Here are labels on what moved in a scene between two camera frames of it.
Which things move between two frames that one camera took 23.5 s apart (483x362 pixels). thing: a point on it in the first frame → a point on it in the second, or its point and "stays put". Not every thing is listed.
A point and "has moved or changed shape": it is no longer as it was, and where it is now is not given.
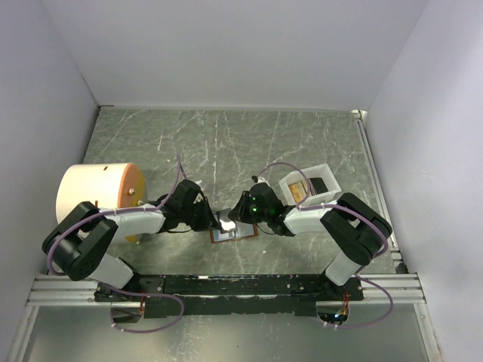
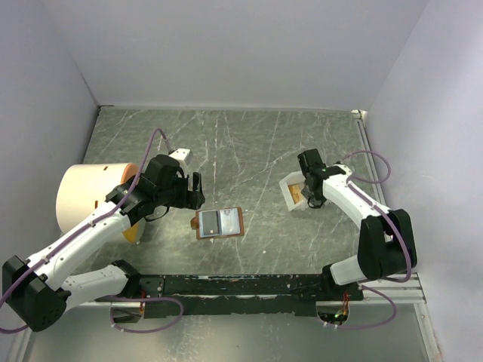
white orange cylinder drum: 109,185 stays put
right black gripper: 238,213 → 315,201
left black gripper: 208,222 → 193,199
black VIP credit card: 223,215 has moved or changed shape
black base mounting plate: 170,295 stays put
